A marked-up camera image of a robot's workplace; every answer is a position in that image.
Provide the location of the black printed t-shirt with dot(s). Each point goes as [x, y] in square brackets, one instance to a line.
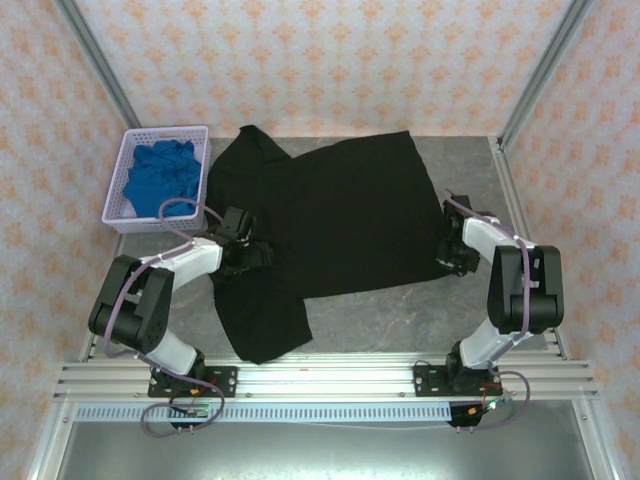
[340, 220]

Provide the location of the lavender plastic basket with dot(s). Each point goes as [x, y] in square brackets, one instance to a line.
[120, 165]

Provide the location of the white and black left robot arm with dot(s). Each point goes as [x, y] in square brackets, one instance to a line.
[195, 260]

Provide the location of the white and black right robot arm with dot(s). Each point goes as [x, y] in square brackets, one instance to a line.
[480, 235]

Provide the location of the blue crumpled garment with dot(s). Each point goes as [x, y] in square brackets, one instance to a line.
[160, 175]

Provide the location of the small circuit board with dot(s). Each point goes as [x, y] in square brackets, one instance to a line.
[192, 411]
[492, 406]

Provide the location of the grey metal sheet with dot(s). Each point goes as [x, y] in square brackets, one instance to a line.
[325, 450]

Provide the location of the aluminium table side rail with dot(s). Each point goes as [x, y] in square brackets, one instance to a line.
[118, 245]
[512, 190]

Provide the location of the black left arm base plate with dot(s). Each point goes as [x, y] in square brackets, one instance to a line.
[225, 375]

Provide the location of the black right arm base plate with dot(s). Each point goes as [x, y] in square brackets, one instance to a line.
[425, 380]

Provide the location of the aluminium base rail beam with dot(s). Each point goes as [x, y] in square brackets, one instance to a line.
[350, 375]

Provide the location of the aluminium corner post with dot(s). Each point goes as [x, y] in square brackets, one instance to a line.
[545, 65]
[100, 65]

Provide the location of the aluminium frame rail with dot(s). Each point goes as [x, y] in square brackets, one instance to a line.
[597, 450]
[47, 450]

